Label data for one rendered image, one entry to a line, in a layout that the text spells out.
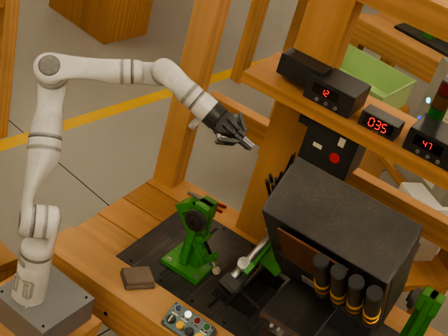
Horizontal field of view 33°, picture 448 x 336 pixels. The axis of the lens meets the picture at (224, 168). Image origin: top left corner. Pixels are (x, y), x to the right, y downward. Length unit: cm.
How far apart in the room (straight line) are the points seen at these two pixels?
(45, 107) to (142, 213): 74
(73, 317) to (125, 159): 234
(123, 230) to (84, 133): 207
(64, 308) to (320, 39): 111
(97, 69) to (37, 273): 59
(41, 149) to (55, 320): 50
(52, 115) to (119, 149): 248
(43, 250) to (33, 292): 16
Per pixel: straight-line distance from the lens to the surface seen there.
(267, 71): 243
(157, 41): 596
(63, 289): 234
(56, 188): 423
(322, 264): 182
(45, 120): 213
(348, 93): 229
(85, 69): 214
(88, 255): 252
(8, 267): 264
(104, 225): 267
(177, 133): 278
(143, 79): 217
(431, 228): 256
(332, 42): 236
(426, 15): 223
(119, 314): 244
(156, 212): 277
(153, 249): 259
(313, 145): 237
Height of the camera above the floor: 260
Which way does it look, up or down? 34 degrees down
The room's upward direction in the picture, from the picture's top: 17 degrees clockwise
